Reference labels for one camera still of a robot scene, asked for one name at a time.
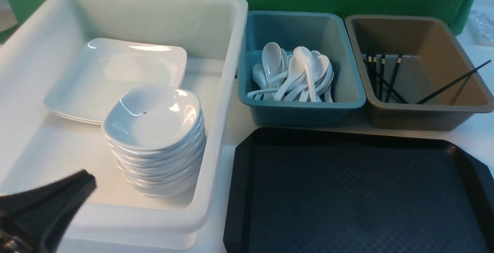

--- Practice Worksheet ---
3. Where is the black serving tray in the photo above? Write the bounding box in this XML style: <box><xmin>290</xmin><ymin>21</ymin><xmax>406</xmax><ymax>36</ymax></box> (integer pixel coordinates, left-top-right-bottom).
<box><xmin>223</xmin><ymin>127</ymin><xmax>494</xmax><ymax>253</ymax></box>

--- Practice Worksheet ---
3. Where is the teal plastic bin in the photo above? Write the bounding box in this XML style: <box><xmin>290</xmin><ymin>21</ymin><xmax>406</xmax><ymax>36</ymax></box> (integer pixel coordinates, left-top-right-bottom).
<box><xmin>237</xmin><ymin>11</ymin><xmax>367</xmax><ymax>127</ymax></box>

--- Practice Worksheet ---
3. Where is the white ceramic spoon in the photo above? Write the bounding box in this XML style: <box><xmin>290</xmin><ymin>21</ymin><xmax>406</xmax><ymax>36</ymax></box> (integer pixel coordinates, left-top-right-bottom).
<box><xmin>293</xmin><ymin>46</ymin><xmax>318</xmax><ymax>102</ymax></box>

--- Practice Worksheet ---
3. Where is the black chopstick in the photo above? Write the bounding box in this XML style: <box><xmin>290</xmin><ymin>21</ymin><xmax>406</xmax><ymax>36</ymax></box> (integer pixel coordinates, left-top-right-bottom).
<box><xmin>378</xmin><ymin>54</ymin><xmax>385</xmax><ymax>101</ymax></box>
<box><xmin>364</xmin><ymin>54</ymin><xmax>409</xmax><ymax>104</ymax></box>
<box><xmin>415</xmin><ymin>59</ymin><xmax>492</xmax><ymax>105</ymax></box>
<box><xmin>385</xmin><ymin>54</ymin><xmax>403</xmax><ymax>103</ymax></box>
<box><xmin>369</xmin><ymin>53</ymin><xmax>378</xmax><ymax>98</ymax></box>

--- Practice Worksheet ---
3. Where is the small white bowl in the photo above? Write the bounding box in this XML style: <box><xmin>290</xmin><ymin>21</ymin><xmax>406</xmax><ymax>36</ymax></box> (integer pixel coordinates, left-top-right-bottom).
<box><xmin>101</xmin><ymin>84</ymin><xmax>205</xmax><ymax>151</ymax></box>

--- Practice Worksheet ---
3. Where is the stack of white bowls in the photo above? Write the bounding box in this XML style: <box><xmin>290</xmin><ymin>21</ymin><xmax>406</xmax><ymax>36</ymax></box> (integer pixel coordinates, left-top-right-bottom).
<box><xmin>108</xmin><ymin>130</ymin><xmax>207</xmax><ymax>198</ymax></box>

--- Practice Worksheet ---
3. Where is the white square plate in tub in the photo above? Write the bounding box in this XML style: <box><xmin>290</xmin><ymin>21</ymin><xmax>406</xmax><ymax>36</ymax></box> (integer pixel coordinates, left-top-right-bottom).
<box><xmin>46</xmin><ymin>107</ymin><xmax>102</xmax><ymax>125</ymax></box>

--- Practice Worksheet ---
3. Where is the large white plastic tub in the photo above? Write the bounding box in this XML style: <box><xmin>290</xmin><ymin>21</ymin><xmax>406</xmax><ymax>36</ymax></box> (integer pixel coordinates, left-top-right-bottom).
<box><xmin>1</xmin><ymin>0</ymin><xmax>248</xmax><ymax>253</ymax></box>

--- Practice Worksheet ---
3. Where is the brown plastic bin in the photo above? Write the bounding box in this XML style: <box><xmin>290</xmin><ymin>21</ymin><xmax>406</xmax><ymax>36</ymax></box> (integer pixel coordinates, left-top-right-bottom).
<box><xmin>345</xmin><ymin>14</ymin><xmax>493</xmax><ymax>131</ymax></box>

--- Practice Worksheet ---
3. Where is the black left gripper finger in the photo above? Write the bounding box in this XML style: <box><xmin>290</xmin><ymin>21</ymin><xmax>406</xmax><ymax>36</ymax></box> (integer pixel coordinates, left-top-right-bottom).
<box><xmin>0</xmin><ymin>169</ymin><xmax>97</xmax><ymax>253</ymax></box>

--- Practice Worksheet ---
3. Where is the white spoon in bin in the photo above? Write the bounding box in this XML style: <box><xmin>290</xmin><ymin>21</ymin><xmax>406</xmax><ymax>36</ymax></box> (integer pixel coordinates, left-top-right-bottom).
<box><xmin>309</xmin><ymin>50</ymin><xmax>334</xmax><ymax>102</ymax></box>
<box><xmin>272</xmin><ymin>56</ymin><xmax>305</xmax><ymax>100</ymax></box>
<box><xmin>262</xmin><ymin>42</ymin><xmax>282</xmax><ymax>89</ymax></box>

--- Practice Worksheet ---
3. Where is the white square rice plate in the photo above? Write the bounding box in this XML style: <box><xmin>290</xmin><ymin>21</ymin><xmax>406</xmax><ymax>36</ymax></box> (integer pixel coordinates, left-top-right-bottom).
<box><xmin>44</xmin><ymin>38</ymin><xmax>188</xmax><ymax>121</ymax></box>

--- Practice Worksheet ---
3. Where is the black chopstick in bin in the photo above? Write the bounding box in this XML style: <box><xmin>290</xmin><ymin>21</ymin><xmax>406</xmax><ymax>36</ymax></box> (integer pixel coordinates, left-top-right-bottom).
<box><xmin>369</xmin><ymin>53</ymin><xmax>378</xmax><ymax>98</ymax></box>
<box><xmin>378</xmin><ymin>54</ymin><xmax>385</xmax><ymax>101</ymax></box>
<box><xmin>385</xmin><ymin>54</ymin><xmax>403</xmax><ymax>103</ymax></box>

